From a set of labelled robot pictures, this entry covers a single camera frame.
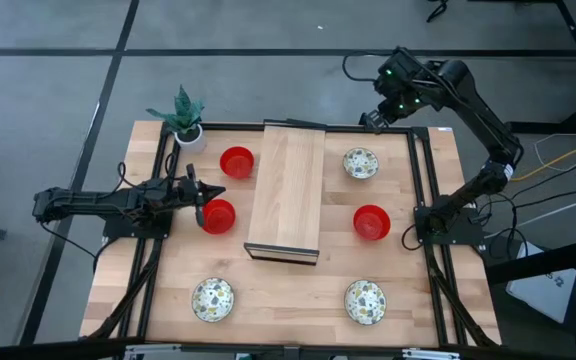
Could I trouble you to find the black aluminium table frame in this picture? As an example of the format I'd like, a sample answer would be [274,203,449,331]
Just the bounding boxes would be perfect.
[78,121,502,351]

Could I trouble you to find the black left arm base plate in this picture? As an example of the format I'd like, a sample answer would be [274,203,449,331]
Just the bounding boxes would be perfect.
[102,198,174,240]

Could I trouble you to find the thin white looped cable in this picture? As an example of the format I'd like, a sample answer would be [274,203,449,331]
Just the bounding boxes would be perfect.
[532,132,576,174]

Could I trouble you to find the red plastic mini bowl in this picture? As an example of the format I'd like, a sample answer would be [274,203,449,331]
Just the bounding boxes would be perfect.
[201,198,237,236]
[219,145,256,180]
[352,204,392,241]

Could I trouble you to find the black table frame beam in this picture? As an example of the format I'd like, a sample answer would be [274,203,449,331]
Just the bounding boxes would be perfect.
[485,233,576,360]

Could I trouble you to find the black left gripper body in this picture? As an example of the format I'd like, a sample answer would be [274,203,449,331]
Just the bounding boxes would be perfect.
[167,163,206,228]

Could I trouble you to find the speckled ceramic mini bowl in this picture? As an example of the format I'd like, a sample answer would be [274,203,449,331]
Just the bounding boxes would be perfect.
[342,146,380,180]
[343,279,388,326]
[190,277,236,324]

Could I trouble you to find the black right arm cable loop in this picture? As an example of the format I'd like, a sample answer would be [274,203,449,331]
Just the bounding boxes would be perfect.
[400,223,425,252]

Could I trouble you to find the wooden shelf with black frame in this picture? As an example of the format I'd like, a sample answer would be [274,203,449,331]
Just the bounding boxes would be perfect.
[243,118,327,266]

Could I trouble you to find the silver metal bracket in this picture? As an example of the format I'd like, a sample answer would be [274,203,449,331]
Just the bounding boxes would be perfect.
[122,343,185,360]
[401,347,462,360]

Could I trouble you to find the black crossbeam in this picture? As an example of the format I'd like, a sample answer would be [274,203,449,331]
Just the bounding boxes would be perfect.
[0,337,576,360]

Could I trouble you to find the black desk leg frame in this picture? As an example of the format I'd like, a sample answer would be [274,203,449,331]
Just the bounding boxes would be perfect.
[505,0,576,137]

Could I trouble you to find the green plant in white pot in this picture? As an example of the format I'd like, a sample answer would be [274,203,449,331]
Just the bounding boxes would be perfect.
[145,84,208,155]

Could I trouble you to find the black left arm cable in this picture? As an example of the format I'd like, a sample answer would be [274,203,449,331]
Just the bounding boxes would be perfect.
[40,219,114,261]

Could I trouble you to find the black floor cable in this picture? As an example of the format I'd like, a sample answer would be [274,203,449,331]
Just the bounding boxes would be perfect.
[426,0,450,24]
[510,155,576,196]
[512,184,576,202]

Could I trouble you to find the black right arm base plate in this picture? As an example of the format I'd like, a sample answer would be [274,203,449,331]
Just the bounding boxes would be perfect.
[414,204,485,246]

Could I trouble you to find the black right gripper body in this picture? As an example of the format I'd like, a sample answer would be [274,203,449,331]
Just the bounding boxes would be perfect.
[375,88,427,126]

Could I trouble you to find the yellow floor cable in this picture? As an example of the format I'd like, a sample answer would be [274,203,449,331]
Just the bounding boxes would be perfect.
[510,137,576,182]

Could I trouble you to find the white flat box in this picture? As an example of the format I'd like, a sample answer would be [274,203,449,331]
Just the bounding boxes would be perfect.
[505,239,576,325]

